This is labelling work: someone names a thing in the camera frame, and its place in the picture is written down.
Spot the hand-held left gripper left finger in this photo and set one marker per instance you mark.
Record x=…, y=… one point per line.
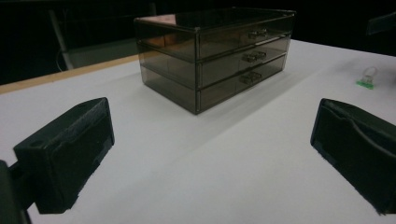
x=62, y=161

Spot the white board mat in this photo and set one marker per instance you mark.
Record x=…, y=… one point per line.
x=218, y=171

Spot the smoky clear drawer organizer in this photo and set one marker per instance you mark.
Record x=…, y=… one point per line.
x=168, y=56

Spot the green binder clip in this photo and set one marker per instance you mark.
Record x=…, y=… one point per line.
x=366, y=82

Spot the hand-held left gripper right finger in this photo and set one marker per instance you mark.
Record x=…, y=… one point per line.
x=358, y=149

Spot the wooden table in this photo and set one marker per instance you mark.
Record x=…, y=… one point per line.
x=62, y=74

